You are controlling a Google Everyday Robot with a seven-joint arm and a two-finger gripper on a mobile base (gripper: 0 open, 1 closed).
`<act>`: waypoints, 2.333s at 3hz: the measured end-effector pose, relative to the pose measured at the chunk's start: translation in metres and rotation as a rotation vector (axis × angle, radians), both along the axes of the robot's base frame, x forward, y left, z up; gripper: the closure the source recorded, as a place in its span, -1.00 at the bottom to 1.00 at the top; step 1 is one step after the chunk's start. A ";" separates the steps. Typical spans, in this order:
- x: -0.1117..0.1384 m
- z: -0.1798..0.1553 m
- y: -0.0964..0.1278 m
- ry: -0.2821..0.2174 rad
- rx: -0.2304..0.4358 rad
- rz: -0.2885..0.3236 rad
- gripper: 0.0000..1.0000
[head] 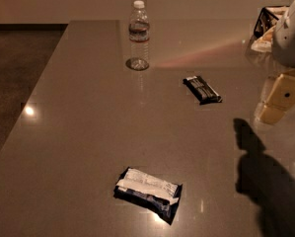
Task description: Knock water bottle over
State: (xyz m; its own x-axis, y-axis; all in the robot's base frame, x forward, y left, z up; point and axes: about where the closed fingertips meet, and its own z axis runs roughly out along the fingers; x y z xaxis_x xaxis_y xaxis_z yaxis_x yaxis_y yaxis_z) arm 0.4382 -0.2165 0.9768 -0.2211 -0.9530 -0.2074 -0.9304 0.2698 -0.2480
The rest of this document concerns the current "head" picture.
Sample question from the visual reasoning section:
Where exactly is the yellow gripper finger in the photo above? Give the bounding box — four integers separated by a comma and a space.
257, 104, 285, 124

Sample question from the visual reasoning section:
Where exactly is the clear plastic water bottle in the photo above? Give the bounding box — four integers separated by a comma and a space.
126, 0, 150, 71

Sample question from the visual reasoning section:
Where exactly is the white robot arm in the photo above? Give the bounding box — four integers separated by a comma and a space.
252, 0, 295, 124

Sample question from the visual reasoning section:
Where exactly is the black snack bar wrapper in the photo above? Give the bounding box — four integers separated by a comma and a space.
183, 76, 222, 105

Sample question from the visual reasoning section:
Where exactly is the blue white snack packet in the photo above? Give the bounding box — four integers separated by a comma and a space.
114, 167, 183, 225

